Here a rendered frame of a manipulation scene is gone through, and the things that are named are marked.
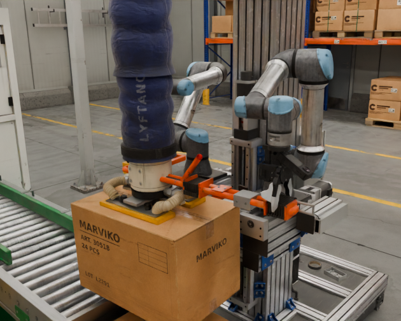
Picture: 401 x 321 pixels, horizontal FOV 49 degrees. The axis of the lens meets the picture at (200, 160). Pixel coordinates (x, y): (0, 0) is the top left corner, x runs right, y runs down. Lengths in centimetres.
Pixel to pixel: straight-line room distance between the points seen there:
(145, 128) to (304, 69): 66
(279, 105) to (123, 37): 62
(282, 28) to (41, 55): 988
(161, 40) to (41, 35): 1009
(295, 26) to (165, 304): 137
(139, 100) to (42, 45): 1008
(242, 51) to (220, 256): 98
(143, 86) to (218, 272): 78
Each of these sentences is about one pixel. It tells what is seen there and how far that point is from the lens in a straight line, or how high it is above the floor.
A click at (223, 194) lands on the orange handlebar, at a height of 120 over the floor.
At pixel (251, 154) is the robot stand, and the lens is 213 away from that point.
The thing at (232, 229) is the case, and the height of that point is 98.
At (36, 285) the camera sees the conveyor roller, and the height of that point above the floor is 53.
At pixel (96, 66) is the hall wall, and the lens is 1246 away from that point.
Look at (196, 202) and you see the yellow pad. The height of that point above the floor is 109.
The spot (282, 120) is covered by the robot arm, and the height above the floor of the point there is 149.
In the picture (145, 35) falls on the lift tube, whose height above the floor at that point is 174.
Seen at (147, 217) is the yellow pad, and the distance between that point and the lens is 169.
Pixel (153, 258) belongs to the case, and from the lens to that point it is 165.
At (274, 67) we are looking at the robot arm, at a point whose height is 162.
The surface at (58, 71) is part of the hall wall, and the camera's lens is 1187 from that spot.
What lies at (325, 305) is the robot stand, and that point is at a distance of 280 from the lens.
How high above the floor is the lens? 175
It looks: 16 degrees down
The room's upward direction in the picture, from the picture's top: 1 degrees counter-clockwise
